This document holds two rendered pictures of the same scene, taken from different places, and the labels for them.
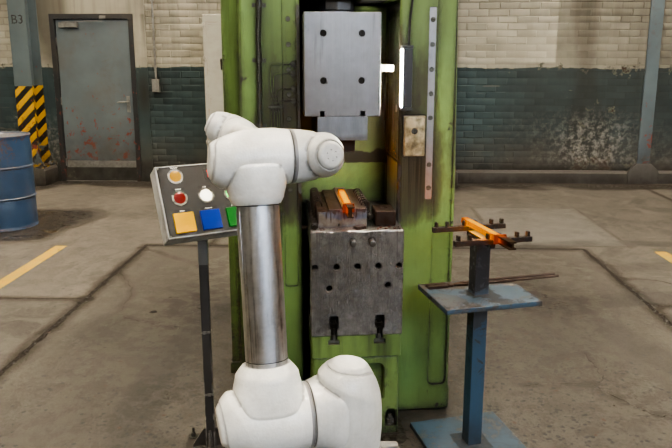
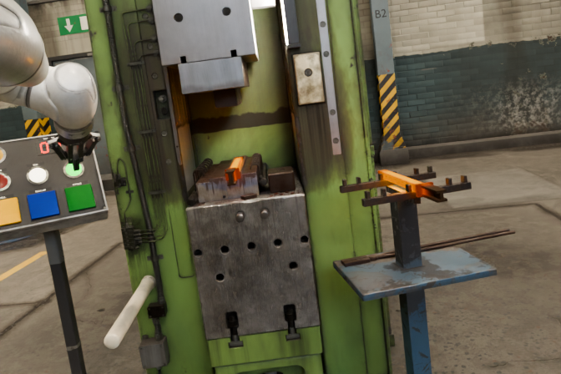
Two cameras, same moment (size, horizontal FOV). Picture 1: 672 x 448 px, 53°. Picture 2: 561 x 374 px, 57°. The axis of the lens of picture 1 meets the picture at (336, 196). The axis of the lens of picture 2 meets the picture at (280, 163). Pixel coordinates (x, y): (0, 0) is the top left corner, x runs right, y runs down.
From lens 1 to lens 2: 1.12 m
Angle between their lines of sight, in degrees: 6
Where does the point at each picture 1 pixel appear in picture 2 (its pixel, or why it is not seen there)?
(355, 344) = (263, 344)
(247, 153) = not seen: outside the picture
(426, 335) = (358, 320)
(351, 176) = (255, 143)
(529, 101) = (465, 78)
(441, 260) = (364, 228)
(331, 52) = not seen: outside the picture
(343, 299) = (240, 289)
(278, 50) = not seen: outside the picture
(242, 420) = not seen: outside the picture
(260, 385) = not seen: outside the picture
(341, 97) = (204, 36)
